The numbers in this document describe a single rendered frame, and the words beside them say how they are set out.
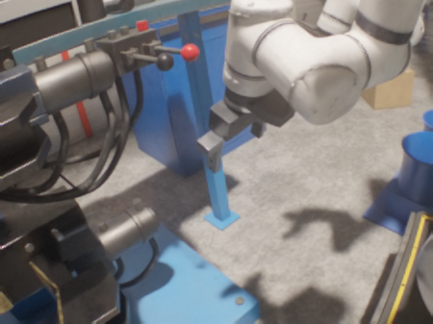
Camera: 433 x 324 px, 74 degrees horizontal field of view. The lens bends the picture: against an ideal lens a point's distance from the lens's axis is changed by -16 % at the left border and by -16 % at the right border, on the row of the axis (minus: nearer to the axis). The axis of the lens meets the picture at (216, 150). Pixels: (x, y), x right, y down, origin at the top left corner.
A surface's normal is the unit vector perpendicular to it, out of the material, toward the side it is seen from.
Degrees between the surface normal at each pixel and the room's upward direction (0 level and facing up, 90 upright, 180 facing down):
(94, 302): 0
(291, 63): 54
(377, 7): 94
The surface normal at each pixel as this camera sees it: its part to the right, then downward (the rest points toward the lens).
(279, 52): -0.59, -0.16
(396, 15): -0.29, 0.73
